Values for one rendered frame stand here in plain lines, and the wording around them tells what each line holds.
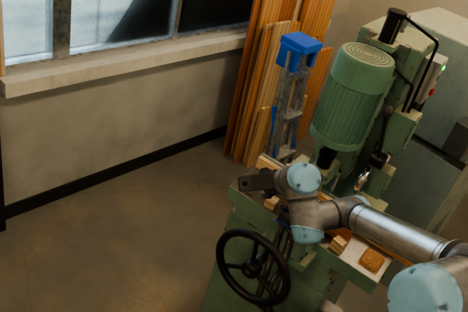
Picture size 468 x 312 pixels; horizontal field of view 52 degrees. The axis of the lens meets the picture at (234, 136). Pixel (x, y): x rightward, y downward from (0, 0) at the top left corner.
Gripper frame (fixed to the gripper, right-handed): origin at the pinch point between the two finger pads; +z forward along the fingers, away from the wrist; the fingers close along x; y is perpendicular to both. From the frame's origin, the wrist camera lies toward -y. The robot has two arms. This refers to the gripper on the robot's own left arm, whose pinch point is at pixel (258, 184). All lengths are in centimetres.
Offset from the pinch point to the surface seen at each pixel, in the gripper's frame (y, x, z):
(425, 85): 64, 28, 0
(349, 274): 29.7, -32.2, 7.8
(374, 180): 49, -3, 18
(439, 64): 65, 33, -6
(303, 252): 14.1, -22.8, 5.9
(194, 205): 3, -7, 154
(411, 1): 184, 127, 166
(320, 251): 22.5, -24.4, 12.6
